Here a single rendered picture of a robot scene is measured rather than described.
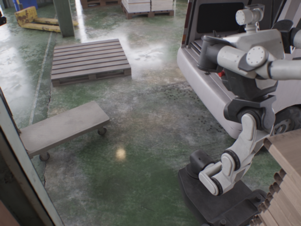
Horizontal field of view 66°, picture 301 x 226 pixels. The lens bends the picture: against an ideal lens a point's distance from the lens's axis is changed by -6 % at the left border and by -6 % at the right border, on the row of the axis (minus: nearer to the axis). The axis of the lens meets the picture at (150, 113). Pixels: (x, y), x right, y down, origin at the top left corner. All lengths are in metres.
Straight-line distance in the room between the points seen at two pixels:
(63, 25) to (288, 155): 4.64
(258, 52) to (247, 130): 0.51
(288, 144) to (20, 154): 0.93
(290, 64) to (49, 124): 2.18
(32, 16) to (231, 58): 5.64
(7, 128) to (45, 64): 3.76
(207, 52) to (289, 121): 1.56
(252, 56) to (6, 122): 0.78
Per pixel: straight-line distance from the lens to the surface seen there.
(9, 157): 0.45
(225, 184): 1.76
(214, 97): 2.27
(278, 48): 1.24
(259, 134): 1.43
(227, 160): 1.53
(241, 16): 1.21
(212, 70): 1.12
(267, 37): 1.21
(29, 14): 6.24
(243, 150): 1.46
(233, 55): 1.01
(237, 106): 1.34
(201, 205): 1.88
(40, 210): 0.58
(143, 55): 4.07
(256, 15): 1.24
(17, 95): 3.57
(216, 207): 1.90
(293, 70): 0.88
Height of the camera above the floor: 1.78
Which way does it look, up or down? 39 degrees down
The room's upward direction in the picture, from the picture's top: straight up
